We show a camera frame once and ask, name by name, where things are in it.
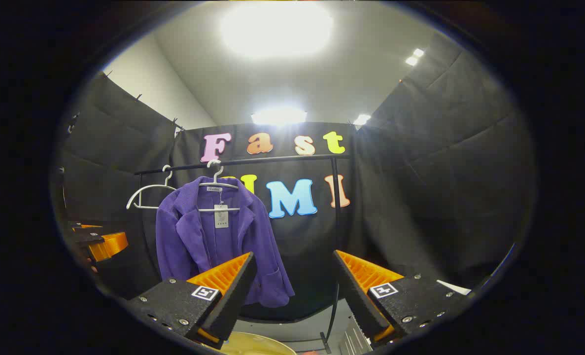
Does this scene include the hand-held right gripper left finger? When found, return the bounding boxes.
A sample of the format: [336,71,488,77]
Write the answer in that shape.
[126,251,258,351]

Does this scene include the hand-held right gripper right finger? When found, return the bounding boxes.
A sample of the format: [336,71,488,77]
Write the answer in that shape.
[333,249,472,348]

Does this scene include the beige laundry hamper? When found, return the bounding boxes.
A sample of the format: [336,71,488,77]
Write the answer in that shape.
[218,331,299,355]

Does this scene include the purple ribbed jacket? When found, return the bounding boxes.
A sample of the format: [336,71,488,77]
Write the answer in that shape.
[155,176,296,309]

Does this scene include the white plastic hanger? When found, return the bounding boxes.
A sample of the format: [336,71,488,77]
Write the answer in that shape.
[198,159,241,213]
[126,165,178,211]

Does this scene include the black metal clothes rack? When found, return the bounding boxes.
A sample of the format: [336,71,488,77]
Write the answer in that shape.
[134,154,352,355]

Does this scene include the grey ribbed panel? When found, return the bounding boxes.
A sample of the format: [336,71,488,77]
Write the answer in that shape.
[339,323,373,355]

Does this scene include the white board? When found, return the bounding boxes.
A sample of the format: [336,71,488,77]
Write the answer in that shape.
[437,280,472,295]

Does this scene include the black backdrop cloth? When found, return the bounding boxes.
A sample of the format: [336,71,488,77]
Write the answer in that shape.
[51,32,537,323]

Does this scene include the large ceiling light panel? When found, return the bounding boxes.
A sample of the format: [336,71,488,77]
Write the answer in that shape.
[218,2,335,60]

